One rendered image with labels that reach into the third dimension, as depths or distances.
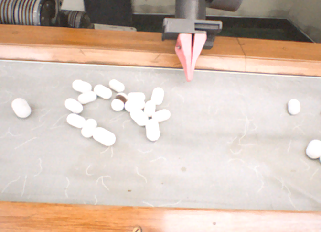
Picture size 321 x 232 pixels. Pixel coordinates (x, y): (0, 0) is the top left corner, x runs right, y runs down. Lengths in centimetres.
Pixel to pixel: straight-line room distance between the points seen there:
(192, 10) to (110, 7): 198
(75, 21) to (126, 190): 77
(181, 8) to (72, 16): 61
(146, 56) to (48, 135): 25
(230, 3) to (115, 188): 38
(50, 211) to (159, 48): 37
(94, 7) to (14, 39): 185
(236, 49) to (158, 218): 41
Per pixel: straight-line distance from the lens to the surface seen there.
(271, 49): 60
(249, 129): 40
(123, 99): 38
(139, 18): 245
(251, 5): 267
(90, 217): 27
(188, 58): 40
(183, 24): 41
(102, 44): 52
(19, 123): 41
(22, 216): 29
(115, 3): 237
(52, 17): 73
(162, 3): 242
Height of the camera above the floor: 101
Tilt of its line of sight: 45 degrees down
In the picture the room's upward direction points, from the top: 5 degrees clockwise
